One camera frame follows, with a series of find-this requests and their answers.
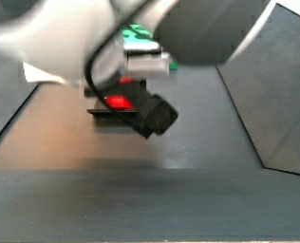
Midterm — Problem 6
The red hexagon prism block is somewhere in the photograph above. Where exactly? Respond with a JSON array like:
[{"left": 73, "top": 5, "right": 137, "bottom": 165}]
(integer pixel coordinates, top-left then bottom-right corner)
[{"left": 107, "top": 76, "right": 133, "bottom": 110}]

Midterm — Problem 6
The green shape sorter board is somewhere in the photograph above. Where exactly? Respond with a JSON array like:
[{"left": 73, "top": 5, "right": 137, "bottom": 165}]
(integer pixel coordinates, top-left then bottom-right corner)
[{"left": 121, "top": 24, "right": 180, "bottom": 71}]

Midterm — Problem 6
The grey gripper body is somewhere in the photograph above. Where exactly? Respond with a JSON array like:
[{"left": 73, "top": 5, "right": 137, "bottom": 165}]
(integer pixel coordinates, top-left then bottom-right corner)
[{"left": 124, "top": 42, "right": 171, "bottom": 79}]

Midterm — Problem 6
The black cable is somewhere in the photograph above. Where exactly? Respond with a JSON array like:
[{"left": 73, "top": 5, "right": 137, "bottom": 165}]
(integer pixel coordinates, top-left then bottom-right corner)
[{"left": 84, "top": 0, "right": 152, "bottom": 127}]

